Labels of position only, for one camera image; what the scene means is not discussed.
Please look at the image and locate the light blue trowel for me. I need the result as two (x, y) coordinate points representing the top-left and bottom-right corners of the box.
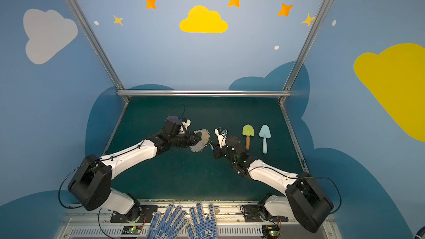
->
(259, 125), (271, 154)

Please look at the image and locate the right controller board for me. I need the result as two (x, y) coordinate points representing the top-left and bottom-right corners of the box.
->
(261, 226), (281, 239)

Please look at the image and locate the green trowel wooden handle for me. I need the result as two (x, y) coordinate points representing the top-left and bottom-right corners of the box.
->
(242, 125), (254, 150)

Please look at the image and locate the aluminium frame right post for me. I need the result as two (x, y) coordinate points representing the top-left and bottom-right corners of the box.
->
(278, 0), (334, 106)

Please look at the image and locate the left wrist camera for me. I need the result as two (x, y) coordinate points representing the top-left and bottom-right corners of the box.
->
(180, 118), (191, 133)

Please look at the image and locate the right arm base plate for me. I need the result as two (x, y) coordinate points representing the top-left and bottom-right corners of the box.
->
(240, 204), (289, 223)

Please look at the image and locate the aluminium frame post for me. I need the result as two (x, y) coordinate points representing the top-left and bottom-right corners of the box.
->
(278, 0), (334, 106)
(65, 0), (125, 92)

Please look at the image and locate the metal key holder plate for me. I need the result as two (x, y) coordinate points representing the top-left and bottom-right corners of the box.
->
(189, 129), (210, 153)

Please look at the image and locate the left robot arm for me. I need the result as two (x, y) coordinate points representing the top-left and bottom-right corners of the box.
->
(68, 116), (210, 222)

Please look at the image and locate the right blue knit glove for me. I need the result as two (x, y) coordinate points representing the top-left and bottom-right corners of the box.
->
(187, 202), (219, 239)

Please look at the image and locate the left blue knit glove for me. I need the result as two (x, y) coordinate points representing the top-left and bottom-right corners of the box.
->
(146, 204), (189, 239)

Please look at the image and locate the aluminium frame left post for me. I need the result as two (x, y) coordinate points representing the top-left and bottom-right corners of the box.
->
(65, 0), (125, 92)

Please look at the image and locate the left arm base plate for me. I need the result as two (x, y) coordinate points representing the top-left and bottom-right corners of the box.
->
(110, 205), (158, 224)

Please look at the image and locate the aluminium frame back rail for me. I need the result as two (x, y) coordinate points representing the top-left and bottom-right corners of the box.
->
(117, 90), (291, 97)

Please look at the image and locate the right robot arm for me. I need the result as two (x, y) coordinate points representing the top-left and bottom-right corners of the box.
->
(210, 136), (334, 233)

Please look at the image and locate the controller board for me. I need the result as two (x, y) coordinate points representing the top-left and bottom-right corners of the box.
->
(121, 226), (142, 236)
(261, 226), (281, 239)

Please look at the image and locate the blue knit glove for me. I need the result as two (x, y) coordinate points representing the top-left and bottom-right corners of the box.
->
(146, 204), (189, 239)
(187, 202), (219, 239)

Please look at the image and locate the left controller board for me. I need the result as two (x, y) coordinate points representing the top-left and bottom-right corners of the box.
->
(121, 226), (142, 236)

